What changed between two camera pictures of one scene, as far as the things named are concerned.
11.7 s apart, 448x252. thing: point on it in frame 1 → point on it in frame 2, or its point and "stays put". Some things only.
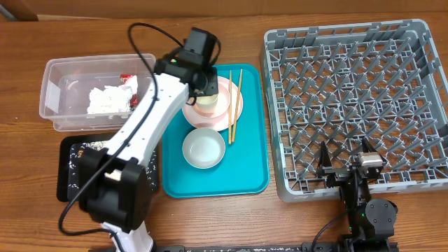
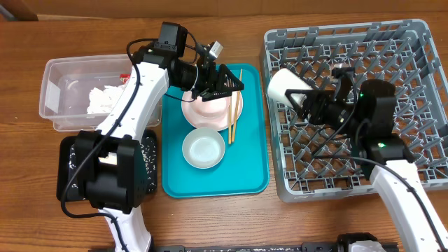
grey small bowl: x=204 y=148 stays put
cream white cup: x=206 y=102 → x=285 y=79
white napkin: x=113 y=99 stays put
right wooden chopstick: x=238 y=106 stays put
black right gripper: x=344 y=173 → x=318 y=108
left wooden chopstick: x=230 y=109 stays put
